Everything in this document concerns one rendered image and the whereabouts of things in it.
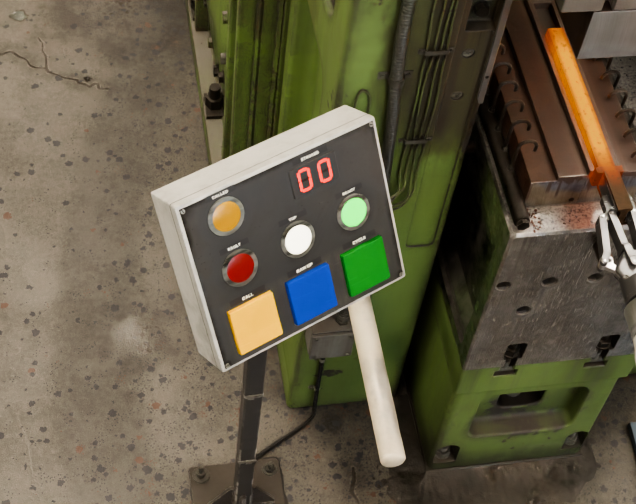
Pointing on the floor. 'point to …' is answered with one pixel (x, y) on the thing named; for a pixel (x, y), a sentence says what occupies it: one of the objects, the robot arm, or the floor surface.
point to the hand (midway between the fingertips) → (614, 196)
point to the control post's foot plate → (219, 491)
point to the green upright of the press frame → (400, 308)
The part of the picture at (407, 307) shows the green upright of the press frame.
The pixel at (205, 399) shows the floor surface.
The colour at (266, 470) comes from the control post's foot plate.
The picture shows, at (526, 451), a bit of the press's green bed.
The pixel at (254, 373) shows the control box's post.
